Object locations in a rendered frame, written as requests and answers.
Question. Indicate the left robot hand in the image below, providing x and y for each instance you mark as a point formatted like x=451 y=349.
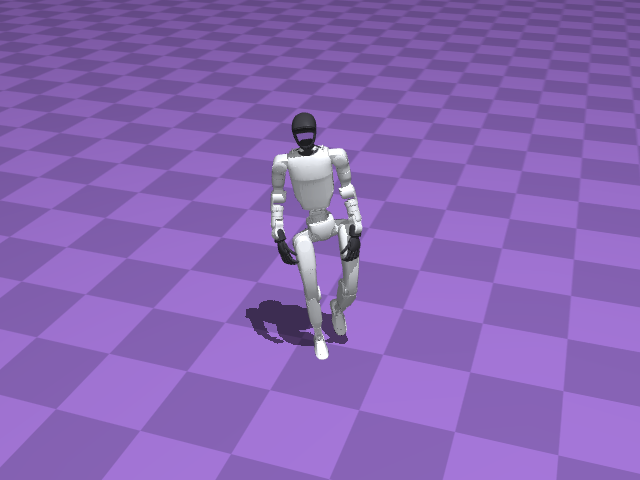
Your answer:
x=353 y=245

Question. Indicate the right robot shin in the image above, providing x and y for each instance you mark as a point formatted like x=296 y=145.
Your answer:
x=315 y=316

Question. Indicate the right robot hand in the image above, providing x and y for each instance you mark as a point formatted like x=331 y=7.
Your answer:
x=283 y=249

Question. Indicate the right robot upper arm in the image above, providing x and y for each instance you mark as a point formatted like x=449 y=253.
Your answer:
x=279 y=168

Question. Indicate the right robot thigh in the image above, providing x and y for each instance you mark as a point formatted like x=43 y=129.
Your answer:
x=303 y=246

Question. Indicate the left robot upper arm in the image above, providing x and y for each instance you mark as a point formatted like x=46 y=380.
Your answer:
x=339 y=159

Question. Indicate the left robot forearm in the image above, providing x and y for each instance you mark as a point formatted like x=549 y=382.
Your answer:
x=353 y=212

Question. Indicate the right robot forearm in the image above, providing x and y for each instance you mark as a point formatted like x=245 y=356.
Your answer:
x=276 y=218

